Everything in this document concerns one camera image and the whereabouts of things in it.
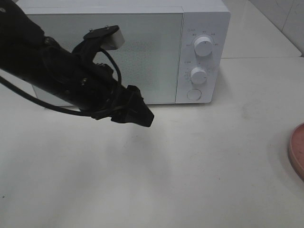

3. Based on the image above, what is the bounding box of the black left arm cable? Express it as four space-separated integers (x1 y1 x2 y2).
0 48 124 118

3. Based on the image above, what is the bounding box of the white microwave oven body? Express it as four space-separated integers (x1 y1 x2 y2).
17 0 230 104

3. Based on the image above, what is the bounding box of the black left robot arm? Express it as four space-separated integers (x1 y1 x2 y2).
0 0 154 127

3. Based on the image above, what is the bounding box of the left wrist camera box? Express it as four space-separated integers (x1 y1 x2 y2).
84 25 125 50

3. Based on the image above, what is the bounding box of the white dial knob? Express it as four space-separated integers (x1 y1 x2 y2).
193 34 214 57
190 67 208 85

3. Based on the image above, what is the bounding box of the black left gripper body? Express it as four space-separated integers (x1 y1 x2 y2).
92 61 124 120

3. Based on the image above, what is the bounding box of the white microwave door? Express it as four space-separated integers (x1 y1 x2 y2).
29 13 182 104

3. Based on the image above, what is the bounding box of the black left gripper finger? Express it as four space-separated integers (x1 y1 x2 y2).
111 85 154 127

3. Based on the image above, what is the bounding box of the pink round plate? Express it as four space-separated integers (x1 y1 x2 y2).
288 123 304 181

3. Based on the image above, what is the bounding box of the round white door button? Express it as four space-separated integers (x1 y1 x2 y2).
187 89 201 101

